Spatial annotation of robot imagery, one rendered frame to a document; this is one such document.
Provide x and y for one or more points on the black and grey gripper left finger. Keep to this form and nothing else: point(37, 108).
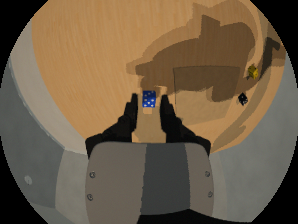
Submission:
point(120, 131)

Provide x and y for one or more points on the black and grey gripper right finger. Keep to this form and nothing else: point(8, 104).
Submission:
point(175, 131)

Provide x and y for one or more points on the blue die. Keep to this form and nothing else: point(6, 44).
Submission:
point(149, 99)

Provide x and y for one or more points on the yellow die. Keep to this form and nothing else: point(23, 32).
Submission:
point(253, 71)

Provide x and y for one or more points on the black die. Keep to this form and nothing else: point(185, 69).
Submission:
point(242, 99)

